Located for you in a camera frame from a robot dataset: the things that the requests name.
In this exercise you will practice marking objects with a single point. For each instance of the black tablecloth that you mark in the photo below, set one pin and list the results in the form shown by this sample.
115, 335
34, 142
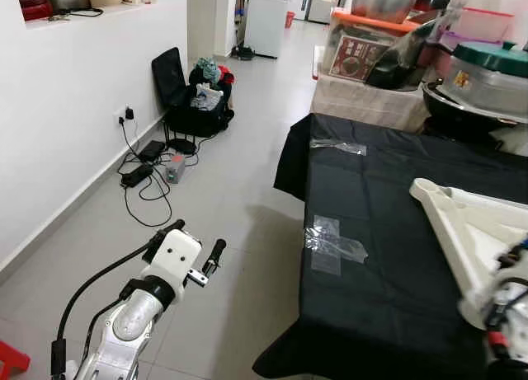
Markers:
388, 256

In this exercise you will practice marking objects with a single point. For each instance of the black floor stand base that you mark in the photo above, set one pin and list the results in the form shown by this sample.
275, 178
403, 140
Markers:
243, 53

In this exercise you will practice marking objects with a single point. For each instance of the red lidded plastic container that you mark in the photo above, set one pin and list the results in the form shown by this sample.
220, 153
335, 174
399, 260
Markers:
483, 24

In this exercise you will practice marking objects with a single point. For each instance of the black fabric bag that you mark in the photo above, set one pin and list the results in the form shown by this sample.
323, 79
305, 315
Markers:
202, 120

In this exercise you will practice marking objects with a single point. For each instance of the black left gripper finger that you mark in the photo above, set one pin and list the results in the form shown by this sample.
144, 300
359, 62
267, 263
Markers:
216, 252
173, 227

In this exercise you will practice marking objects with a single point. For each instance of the red stool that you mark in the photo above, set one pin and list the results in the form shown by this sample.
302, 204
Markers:
12, 359

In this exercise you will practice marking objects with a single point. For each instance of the black wall charger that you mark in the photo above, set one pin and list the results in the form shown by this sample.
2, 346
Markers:
127, 114

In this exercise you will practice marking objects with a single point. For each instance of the green pot with lid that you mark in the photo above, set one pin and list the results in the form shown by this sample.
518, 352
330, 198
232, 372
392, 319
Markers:
495, 58

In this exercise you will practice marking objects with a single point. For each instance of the small red bin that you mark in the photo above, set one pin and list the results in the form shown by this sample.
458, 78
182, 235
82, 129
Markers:
289, 20

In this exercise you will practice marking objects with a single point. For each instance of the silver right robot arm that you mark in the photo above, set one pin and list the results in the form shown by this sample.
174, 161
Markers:
507, 314

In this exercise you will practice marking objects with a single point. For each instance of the white cabinet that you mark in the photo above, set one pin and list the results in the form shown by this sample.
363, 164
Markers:
268, 25

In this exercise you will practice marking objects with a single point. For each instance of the grey refrigerator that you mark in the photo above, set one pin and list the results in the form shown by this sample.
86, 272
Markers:
326, 2

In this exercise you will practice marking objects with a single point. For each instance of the beige cloth covered bench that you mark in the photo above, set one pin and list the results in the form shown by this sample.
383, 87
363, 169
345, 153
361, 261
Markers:
363, 104

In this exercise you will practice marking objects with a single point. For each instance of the red cloth item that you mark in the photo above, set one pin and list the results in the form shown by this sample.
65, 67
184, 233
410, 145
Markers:
226, 75

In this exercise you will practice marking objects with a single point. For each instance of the black folding chair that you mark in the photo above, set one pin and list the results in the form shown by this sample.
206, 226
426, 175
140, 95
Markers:
169, 79

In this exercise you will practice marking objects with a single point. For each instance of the orange lidded storage box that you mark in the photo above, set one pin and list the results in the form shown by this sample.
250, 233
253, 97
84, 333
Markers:
355, 54

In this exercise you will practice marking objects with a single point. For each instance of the white plastic table top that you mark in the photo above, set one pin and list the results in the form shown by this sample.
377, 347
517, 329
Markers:
462, 223

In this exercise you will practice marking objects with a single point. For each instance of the white crumpled plastic bag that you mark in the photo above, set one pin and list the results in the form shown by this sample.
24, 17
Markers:
208, 97

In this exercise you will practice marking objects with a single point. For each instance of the grey electronic box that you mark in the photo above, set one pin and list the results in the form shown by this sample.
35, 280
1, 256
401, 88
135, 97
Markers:
174, 170

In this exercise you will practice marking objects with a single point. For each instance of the black power adapter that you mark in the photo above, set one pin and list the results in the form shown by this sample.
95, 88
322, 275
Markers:
151, 151
136, 175

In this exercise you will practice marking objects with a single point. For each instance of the glossy black bag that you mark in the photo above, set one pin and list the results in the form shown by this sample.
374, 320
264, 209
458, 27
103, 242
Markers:
400, 67

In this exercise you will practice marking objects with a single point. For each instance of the red cooking pot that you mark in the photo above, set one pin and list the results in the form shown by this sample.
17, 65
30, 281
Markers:
33, 5

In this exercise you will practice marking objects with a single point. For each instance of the black wok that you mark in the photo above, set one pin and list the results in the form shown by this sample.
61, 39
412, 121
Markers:
462, 116

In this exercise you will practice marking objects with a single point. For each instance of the clear tape patch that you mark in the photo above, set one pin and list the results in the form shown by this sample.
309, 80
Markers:
338, 147
334, 246

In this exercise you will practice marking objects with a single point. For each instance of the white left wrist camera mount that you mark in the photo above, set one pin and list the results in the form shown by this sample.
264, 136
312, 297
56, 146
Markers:
173, 260

